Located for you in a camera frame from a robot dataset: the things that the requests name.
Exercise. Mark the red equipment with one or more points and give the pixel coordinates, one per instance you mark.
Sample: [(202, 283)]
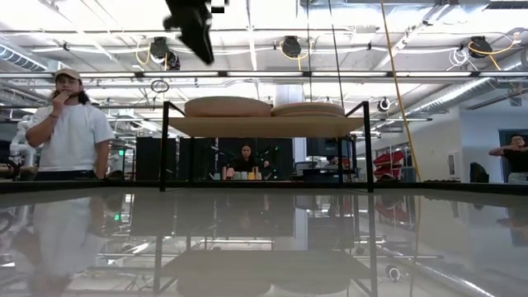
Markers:
[(387, 163)]

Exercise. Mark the pale peach plate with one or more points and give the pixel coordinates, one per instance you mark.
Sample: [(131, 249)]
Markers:
[(227, 101)]

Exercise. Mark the black office chair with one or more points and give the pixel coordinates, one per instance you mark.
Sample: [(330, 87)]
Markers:
[(478, 173)]

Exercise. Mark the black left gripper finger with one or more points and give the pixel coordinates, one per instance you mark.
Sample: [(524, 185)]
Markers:
[(200, 45)]

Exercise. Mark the beige plate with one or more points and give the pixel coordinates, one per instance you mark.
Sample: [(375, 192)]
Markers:
[(227, 112)]

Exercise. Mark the light grey plate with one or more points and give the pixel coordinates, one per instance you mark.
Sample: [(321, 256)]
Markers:
[(309, 114)]

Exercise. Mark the white robot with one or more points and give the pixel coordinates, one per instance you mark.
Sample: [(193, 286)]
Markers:
[(22, 140)]

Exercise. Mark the wooden shelf with black legs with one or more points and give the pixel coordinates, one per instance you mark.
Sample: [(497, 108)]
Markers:
[(264, 125)]

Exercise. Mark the black partition panels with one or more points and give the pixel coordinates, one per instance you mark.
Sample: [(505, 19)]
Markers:
[(148, 158)]

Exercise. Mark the cups on distant table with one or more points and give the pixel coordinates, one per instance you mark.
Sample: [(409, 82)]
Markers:
[(243, 175)]

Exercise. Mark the terracotta plate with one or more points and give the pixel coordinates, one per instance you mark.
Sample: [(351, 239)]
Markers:
[(307, 107)]

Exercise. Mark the person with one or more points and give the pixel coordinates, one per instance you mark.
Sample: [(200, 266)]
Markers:
[(246, 161), (72, 132), (515, 158)]

